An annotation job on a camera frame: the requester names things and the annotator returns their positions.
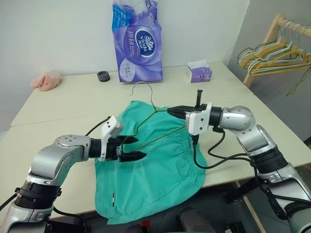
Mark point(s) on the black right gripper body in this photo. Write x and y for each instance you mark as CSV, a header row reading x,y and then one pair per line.
x,y
199,99

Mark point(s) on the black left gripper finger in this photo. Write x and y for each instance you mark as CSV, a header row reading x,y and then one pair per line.
x,y
130,140
133,155

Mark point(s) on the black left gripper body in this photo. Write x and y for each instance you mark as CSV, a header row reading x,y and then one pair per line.
x,y
112,149

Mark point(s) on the teal green shorts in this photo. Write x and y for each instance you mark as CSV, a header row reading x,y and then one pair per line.
x,y
158,174

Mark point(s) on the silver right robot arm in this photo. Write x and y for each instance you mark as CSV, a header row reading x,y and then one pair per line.
x,y
243,121

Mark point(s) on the thin green dangling hanger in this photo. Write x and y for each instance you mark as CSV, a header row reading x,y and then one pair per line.
x,y
295,85

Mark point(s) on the small purple tissue box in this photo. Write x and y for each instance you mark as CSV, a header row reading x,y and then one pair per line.
x,y
200,74

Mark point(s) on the purple Vinda tissue pack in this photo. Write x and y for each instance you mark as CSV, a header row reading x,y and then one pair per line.
x,y
138,48

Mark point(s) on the dark grey rounded shape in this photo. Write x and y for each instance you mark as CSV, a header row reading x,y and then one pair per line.
x,y
194,221

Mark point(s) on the pink cloth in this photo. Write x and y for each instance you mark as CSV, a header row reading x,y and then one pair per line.
x,y
47,81

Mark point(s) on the black table leg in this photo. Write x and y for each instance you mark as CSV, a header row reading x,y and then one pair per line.
x,y
239,191

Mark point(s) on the wooden clothes rack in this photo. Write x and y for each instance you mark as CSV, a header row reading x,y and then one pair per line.
x,y
272,31

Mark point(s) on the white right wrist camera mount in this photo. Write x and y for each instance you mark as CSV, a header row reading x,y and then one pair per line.
x,y
198,121

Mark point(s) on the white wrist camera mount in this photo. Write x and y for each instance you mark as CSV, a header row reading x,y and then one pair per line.
x,y
111,128
198,121

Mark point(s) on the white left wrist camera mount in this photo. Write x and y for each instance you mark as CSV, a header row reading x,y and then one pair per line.
x,y
111,128

